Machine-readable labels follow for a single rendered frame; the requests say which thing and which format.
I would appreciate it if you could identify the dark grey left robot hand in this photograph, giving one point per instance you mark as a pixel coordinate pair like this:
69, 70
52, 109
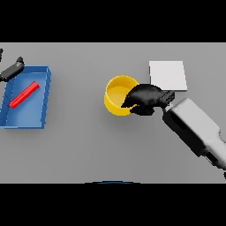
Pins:
11, 70

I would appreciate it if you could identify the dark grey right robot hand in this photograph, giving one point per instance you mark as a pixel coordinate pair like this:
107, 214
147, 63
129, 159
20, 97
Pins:
145, 97

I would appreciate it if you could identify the yellow bowl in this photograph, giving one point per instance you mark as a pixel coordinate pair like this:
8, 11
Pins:
116, 97

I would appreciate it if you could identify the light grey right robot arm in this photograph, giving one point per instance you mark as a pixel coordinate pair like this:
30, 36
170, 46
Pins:
194, 126

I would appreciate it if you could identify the red beaker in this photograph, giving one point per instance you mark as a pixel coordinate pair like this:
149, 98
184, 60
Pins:
24, 94

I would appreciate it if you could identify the pale square measuring scale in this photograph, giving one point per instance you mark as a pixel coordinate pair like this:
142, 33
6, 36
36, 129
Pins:
167, 75

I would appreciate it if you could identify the blue tray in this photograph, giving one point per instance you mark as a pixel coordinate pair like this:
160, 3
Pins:
28, 111

